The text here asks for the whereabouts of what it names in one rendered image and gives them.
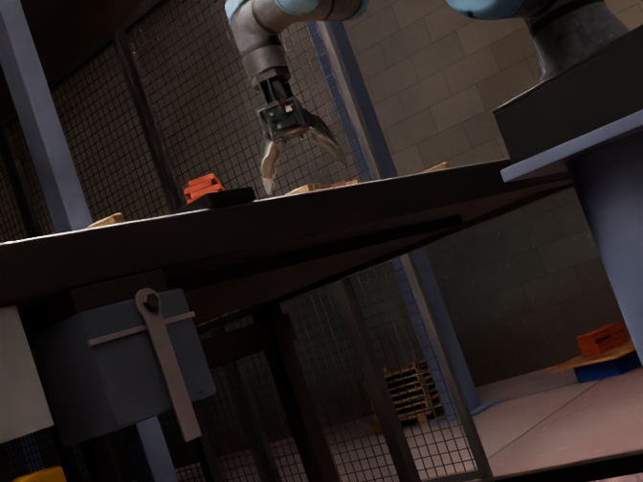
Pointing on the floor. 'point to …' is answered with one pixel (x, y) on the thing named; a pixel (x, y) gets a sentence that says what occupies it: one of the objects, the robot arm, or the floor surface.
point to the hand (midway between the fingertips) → (309, 182)
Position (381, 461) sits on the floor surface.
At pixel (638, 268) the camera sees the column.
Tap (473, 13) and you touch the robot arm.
